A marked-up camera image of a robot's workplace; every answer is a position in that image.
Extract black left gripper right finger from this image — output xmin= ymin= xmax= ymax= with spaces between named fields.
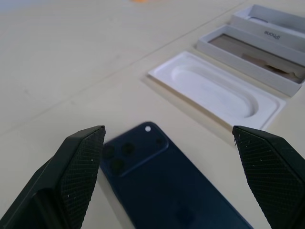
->
xmin=232 ymin=125 xmax=305 ymax=229

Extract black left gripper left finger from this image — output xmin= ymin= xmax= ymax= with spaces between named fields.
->
xmin=0 ymin=125 xmax=106 ymax=229

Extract dark blue smartphone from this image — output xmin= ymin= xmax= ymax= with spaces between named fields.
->
xmin=99 ymin=121 xmax=254 ymax=229

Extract white moulded insert tray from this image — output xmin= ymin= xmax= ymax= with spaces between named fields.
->
xmin=147 ymin=50 xmax=286 ymax=131

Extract white box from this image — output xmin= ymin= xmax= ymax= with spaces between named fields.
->
xmin=230 ymin=5 xmax=305 ymax=52

